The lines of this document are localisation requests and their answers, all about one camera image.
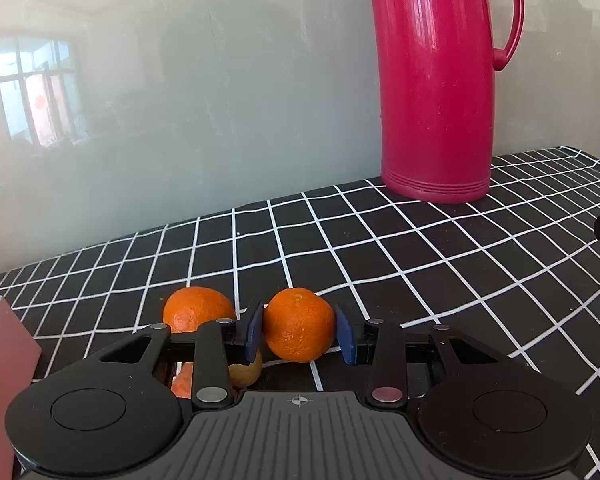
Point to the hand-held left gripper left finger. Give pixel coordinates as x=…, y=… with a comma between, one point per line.
x=254, y=332

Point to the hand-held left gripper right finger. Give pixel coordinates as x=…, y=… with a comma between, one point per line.
x=345, y=337

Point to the brown kiwi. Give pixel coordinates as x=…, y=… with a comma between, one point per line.
x=245, y=374

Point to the small orange mandarin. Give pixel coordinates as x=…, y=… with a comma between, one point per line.
x=182, y=384

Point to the colourful cardboard box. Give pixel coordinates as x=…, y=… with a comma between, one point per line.
x=5, y=360

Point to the black white checked tablecloth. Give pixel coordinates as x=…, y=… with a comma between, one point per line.
x=430, y=270

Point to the pink thermos jug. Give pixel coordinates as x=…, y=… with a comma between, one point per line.
x=435, y=85

